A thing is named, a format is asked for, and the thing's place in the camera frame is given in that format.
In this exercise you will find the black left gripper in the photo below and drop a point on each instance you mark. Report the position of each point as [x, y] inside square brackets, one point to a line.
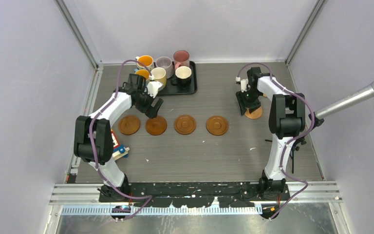
[152, 111]

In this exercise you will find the black microphone tripod stand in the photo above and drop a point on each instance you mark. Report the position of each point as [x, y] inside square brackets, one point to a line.
[292, 158]

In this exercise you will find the black mug cream inside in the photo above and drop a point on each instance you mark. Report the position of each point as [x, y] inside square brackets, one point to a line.
[183, 77]

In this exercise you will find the blue mug orange inside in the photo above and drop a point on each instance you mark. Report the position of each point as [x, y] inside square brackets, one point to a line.
[144, 73]

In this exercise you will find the pink patterned mug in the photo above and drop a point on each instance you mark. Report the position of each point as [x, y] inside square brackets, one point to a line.
[181, 58]

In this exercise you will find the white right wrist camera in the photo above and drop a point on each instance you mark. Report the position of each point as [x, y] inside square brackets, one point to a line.
[243, 82]

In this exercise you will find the woven rattan coaster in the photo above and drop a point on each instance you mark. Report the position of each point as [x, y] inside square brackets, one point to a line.
[255, 114]

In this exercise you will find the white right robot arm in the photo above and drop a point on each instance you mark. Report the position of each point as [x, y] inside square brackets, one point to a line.
[283, 99]

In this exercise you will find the silver microphone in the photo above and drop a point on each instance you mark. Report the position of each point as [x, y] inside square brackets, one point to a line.
[347, 102]

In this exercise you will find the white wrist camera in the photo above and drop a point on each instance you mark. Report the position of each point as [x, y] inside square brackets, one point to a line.
[243, 82]
[153, 86]

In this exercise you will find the white mug orange inside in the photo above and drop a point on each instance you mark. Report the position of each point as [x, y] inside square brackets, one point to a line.
[145, 62]

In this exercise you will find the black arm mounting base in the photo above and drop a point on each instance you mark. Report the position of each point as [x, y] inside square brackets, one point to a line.
[191, 194]

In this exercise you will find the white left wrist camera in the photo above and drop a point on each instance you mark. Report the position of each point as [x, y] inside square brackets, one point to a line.
[153, 86]

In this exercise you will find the toy block house car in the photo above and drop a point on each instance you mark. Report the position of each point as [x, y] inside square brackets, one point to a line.
[119, 150]

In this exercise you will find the black serving tray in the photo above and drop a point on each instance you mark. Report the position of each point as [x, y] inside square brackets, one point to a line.
[167, 79]

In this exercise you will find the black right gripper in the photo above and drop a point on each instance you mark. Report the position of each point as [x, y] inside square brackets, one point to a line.
[244, 104]

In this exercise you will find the brown wooden coaster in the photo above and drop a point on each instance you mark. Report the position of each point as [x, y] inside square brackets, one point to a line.
[217, 125]
[129, 125]
[156, 126]
[185, 124]

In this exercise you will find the lilac mug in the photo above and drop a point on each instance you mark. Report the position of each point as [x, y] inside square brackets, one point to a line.
[167, 64]

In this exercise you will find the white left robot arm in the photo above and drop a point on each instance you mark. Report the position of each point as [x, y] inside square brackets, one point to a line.
[93, 141]

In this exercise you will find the yellow mug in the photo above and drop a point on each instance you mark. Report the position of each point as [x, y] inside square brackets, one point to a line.
[160, 75]

